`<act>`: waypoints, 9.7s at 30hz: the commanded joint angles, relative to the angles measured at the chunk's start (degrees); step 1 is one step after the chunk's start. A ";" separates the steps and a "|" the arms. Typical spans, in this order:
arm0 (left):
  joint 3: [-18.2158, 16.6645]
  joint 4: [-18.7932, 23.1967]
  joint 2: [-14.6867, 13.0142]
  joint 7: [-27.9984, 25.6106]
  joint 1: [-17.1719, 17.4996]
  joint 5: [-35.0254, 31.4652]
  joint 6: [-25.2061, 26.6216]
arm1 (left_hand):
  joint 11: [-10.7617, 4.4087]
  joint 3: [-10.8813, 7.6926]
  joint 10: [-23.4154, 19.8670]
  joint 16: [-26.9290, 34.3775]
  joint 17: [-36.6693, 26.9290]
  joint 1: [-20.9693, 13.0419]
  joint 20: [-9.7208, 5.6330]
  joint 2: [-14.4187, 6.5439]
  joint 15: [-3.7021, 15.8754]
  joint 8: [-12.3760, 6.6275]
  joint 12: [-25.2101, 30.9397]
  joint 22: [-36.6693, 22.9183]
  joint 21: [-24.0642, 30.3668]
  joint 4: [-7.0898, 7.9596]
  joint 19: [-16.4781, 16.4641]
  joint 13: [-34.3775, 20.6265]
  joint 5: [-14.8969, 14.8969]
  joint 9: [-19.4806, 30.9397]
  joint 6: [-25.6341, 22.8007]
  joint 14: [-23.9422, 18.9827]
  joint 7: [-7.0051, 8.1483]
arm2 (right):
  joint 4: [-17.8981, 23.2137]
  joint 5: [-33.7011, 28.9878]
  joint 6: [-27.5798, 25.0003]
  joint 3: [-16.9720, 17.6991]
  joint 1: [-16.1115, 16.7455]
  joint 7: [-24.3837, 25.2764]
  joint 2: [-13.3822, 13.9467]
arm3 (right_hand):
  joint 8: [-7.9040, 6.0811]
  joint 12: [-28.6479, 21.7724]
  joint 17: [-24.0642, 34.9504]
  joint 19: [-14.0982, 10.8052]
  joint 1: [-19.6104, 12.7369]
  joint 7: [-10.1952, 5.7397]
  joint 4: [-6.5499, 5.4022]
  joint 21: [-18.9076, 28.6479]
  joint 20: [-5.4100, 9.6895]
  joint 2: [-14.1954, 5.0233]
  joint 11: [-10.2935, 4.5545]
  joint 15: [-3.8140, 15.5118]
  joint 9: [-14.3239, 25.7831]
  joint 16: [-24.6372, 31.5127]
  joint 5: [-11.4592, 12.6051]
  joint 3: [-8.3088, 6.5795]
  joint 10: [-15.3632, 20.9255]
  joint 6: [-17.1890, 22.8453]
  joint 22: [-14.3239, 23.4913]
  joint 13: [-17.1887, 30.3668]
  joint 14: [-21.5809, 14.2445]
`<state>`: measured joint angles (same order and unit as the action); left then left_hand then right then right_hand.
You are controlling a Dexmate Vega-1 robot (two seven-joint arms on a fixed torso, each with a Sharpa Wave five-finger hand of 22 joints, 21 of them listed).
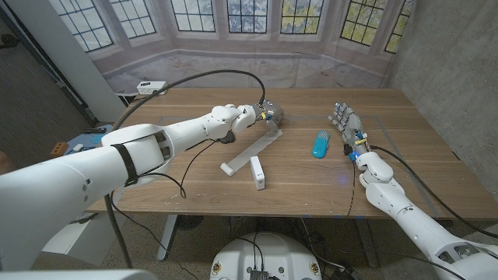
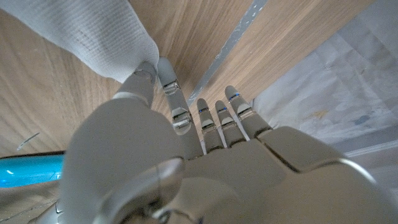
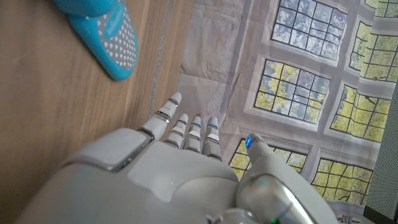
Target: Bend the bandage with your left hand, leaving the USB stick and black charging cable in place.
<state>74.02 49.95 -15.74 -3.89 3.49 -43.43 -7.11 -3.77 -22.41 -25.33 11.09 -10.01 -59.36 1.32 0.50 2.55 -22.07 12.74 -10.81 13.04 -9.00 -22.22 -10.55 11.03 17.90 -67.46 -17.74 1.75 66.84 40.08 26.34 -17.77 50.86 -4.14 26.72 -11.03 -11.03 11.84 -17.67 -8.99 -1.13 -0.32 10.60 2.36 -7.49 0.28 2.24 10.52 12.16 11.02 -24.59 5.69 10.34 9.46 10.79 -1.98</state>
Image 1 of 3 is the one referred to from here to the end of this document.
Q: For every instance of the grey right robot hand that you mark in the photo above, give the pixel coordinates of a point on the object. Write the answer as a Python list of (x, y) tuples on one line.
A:
[(352, 126)]

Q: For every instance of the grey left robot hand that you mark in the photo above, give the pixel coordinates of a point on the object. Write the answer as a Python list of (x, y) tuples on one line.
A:
[(273, 113)]

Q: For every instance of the white gauze bandage strip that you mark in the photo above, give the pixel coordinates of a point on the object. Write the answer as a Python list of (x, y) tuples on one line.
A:
[(253, 149)]

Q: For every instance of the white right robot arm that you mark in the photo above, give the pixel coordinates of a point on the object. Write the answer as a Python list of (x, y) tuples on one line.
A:
[(420, 225)]

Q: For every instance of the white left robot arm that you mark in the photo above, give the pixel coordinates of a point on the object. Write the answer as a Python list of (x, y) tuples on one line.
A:
[(128, 151)]

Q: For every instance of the white USB stick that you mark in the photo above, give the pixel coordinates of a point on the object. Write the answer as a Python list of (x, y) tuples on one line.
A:
[(257, 173)]

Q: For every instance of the blue plastic case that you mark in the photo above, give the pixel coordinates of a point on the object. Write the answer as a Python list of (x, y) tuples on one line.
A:
[(320, 144)]

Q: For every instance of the printed window backdrop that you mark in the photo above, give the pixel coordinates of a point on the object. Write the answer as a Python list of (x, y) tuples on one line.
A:
[(311, 58)]

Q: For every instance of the grey table leg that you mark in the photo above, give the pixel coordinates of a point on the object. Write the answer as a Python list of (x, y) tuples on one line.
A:
[(167, 237), (366, 243)]

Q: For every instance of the white power strip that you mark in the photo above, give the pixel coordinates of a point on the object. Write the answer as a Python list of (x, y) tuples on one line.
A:
[(152, 87)]

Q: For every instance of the black round fan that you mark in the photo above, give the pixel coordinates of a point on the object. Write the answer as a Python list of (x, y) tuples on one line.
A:
[(190, 221)]

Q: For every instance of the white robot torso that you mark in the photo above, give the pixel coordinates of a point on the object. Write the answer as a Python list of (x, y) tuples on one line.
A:
[(268, 256)]

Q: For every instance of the black power adapter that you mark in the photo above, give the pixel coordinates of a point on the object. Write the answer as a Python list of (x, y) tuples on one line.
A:
[(344, 274)]

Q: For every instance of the black remote control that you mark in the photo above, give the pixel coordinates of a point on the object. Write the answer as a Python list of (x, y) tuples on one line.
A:
[(94, 130)]

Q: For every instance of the orange brick block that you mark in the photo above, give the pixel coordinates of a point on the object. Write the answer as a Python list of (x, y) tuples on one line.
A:
[(59, 149)]

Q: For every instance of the person's bare leg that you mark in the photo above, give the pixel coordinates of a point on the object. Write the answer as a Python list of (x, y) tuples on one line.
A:
[(4, 163)]

